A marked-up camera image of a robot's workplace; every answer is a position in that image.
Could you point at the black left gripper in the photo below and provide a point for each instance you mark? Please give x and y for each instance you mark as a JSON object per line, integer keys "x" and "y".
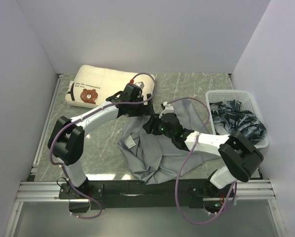
{"x": 145, "y": 110}

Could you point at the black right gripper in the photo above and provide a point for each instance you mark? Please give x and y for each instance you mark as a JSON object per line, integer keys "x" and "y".
{"x": 153, "y": 123}

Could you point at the grey pillowcase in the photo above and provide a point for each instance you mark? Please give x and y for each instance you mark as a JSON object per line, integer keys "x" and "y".
{"x": 154, "y": 159}

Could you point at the cream pillow with bear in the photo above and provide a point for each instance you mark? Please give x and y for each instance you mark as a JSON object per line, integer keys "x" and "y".
{"x": 92, "y": 85}

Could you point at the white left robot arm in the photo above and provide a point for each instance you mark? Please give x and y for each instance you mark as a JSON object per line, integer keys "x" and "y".
{"x": 66, "y": 142}

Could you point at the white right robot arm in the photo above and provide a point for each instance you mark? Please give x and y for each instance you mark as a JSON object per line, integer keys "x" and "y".
{"x": 241, "y": 158}

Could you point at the dark patterned cloth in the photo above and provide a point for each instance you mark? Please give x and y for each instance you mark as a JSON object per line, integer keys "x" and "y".
{"x": 228, "y": 118}

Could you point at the white plastic basket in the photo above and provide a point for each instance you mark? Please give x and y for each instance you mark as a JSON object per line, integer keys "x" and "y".
{"x": 247, "y": 100}

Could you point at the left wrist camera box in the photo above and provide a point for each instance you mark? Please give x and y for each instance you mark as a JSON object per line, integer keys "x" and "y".
{"x": 140, "y": 84}

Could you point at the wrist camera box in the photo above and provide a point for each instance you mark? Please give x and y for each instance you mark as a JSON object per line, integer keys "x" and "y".
{"x": 167, "y": 108}
{"x": 140, "y": 84}

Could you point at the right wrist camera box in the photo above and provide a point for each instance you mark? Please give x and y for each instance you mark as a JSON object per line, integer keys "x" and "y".
{"x": 167, "y": 108}

